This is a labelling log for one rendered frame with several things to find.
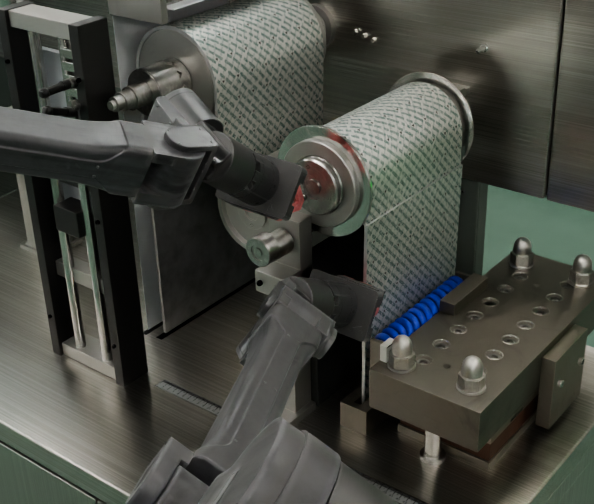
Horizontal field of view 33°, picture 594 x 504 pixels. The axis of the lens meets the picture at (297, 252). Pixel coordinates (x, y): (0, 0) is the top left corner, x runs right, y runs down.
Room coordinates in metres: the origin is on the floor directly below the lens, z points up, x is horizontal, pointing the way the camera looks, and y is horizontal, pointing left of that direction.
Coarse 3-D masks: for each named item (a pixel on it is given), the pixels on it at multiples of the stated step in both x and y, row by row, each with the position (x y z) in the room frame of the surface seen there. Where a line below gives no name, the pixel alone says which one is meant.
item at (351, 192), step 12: (456, 108) 1.33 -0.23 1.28; (300, 144) 1.18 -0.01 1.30; (312, 144) 1.17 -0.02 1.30; (324, 144) 1.16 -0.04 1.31; (288, 156) 1.19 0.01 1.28; (300, 156) 1.18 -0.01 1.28; (324, 156) 1.15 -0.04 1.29; (336, 156) 1.14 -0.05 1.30; (336, 168) 1.14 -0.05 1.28; (348, 168) 1.13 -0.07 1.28; (348, 180) 1.13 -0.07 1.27; (348, 192) 1.13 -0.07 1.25; (348, 204) 1.13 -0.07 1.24; (312, 216) 1.17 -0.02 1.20; (324, 216) 1.16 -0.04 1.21; (336, 216) 1.14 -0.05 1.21; (348, 216) 1.13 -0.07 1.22
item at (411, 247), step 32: (448, 192) 1.29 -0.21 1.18; (384, 224) 1.16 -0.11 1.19; (416, 224) 1.22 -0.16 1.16; (448, 224) 1.29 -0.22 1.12; (384, 256) 1.16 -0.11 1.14; (416, 256) 1.23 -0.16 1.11; (448, 256) 1.30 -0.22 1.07; (384, 288) 1.17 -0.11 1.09; (416, 288) 1.23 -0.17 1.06; (384, 320) 1.17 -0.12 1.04
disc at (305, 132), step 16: (304, 128) 1.19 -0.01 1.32; (320, 128) 1.17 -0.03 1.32; (288, 144) 1.20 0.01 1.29; (336, 144) 1.15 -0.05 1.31; (352, 160) 1.14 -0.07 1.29; (368, 176) 1.13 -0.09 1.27; (368, 192) 1.13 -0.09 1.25; (336, 208) 1.16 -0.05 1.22; (368, 208) 1.13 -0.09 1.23; (352, 224) 1.14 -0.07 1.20
